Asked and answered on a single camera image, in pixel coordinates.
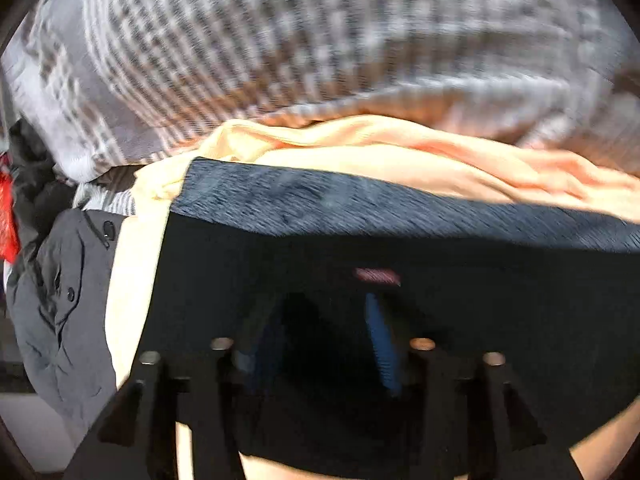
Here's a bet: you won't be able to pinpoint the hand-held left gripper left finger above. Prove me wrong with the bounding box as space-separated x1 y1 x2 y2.
64 294 291 480

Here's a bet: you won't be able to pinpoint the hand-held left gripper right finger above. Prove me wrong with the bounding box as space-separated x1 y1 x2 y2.
364 292 586 480

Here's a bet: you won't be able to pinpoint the dark blue pants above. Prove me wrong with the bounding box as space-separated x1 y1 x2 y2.
148 157 640 479

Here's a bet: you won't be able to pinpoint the peach bed sheet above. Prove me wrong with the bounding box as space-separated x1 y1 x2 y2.
105 115 640 480

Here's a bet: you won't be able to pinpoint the grey buttoned garment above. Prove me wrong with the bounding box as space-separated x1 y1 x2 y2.
6 208 131 448

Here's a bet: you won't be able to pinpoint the black cloth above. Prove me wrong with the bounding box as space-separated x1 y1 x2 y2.
7 117 78 261

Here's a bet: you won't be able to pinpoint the red cloth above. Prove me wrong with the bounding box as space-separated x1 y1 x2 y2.
0 155 21 263

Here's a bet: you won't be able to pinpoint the grey checked blanket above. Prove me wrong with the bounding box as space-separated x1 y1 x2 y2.
0 0 640 211

